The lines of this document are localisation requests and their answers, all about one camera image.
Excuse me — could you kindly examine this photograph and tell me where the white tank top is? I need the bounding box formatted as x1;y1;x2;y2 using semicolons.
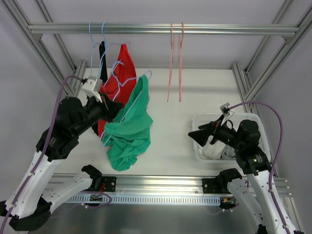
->
199;142;235;160

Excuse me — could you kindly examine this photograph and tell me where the red tank top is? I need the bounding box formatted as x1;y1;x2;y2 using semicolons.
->
94;43;137;141

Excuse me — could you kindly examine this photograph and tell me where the green tank top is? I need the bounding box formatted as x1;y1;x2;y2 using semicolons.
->
102;75;153;172

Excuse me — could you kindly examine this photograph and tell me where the blue hanger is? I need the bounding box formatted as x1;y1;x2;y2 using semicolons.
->
88;21;102;78
97;21;131;81
98;61;152;147

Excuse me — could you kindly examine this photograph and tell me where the pink hanger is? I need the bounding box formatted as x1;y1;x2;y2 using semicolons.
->
167;23;175;102
178;22;184;102

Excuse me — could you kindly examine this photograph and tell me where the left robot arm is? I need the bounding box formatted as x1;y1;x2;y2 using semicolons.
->
0;96;123;232

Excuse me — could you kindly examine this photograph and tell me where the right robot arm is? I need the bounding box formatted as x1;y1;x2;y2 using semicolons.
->
188;118;301;234

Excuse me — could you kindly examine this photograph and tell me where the black tank top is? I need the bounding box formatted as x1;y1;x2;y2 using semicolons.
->
99;41;108;82

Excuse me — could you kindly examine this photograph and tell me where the white plastic basket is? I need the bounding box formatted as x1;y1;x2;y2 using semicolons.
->
192;112;271;164

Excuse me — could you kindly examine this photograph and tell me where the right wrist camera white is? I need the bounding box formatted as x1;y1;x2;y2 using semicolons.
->
220;103;234;123

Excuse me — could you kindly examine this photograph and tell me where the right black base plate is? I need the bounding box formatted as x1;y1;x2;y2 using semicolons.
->
202;177;228;194

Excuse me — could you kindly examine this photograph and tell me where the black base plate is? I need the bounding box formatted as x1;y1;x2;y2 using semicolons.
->
202;177;228;194
91;175;117;192

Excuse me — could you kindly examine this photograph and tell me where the front aluminium rail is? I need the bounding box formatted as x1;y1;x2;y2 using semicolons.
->
46;173;293;197

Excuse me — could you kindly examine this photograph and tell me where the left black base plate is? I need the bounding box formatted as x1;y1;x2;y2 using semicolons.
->
91;175;117;192

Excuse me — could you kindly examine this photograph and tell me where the aluminium hanging rail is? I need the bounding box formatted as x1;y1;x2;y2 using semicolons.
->
28;22;299;36

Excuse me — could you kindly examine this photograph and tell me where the white slotted cable duct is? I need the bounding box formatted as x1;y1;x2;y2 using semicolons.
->
67;193;221;206

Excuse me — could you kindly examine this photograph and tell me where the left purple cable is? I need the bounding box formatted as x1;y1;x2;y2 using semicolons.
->
0;75;113;234

